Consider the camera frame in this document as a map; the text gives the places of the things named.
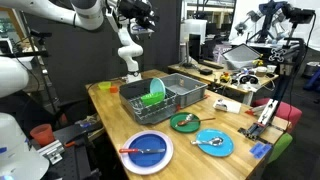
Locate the small white device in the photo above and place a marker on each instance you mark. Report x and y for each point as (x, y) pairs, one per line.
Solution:
(220, 106)

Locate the blue plastic object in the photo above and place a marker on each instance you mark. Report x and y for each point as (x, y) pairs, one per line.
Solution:
(313, 81)

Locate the yellow-green bowl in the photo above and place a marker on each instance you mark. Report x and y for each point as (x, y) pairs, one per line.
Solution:
(104, 86)

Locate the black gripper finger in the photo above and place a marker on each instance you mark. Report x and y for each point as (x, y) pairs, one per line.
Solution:
(148, 23)
(152, 16)

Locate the black and white headset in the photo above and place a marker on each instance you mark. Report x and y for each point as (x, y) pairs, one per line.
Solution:
(248, 79)

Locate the red plastic cup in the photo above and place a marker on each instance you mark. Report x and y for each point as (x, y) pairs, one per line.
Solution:
(42, 135)

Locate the black keyboard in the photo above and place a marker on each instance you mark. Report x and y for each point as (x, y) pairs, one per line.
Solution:
(211, 64)

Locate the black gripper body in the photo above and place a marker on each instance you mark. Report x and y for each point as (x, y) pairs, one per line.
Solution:
(135, 8)

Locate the light blue plate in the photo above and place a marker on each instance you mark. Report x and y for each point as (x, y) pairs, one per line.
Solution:
(213, 151)

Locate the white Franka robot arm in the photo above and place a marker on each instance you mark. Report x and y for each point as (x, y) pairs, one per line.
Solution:
(130, 51)
(89, 18)

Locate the green plastic bowl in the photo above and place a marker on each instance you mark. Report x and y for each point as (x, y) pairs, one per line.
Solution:
(152, 99)

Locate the black power adapter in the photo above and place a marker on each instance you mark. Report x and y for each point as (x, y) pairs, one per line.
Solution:
(206, 71)

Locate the grey steel dish drying rack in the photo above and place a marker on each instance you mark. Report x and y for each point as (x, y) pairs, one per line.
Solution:
(153, 115)

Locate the blue and grey robot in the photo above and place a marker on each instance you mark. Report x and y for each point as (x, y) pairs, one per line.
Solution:
(268, 10)

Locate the dark green plate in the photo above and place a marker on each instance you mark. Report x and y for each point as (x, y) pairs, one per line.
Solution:
(188, 129)

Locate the wooden desk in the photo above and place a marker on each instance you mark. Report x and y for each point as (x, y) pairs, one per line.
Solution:
(208, 78)

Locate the black monitor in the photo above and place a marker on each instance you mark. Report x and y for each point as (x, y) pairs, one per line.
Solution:
(194, 46)

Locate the silver metal bracket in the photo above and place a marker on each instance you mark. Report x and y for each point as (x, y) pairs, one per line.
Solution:
(53, 151)

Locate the steel teaspoon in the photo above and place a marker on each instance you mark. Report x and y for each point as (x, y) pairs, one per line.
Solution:
(189, 116)

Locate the grey trash can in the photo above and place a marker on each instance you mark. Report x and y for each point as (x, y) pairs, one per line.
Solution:
(313, 68)

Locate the purple box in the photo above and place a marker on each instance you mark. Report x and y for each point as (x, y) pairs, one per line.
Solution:
(220, 53)

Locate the green chair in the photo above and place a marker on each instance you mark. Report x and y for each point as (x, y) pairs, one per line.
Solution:
(283, 145)

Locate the red padded stool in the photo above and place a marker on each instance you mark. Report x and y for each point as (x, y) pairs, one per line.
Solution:
(290, 115)

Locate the black perforated workbench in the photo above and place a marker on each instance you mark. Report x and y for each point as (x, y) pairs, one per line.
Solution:
(80, 163)

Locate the brown wooden spoon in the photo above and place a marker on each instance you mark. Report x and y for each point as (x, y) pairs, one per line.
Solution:
(182, 123)

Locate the white paper sheet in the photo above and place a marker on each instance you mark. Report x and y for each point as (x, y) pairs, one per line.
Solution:
(233, 107)

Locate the black camera stand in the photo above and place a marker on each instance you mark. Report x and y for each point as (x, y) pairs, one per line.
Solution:
(282, 83)

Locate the black camera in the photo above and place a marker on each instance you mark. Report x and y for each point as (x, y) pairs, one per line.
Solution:
(298, 15)

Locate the black tripod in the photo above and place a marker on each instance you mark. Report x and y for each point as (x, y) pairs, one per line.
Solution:
(40, 34)

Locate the orange cube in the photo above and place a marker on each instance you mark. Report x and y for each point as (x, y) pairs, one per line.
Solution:
(114, 89)

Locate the teal plate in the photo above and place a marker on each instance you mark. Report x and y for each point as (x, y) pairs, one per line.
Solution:
(157, 86)

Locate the grey plastic tub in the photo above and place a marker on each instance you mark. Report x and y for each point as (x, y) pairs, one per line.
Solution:
(196, 96)

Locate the steel soup spoon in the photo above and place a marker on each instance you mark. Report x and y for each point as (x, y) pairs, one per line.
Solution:
(216, 141)

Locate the lavender plate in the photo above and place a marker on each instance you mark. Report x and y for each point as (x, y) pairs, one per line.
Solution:
(146, 170)

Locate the dark blue plate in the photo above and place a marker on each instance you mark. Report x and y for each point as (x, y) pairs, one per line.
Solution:
(146, 160)

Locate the clear plastic bin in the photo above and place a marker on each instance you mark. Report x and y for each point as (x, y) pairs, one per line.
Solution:
(240, 55)

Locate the small red block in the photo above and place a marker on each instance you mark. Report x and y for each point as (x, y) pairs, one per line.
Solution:
(178, 108)

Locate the white cabinet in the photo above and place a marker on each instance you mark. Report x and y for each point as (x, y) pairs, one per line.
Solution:
(193, 28)

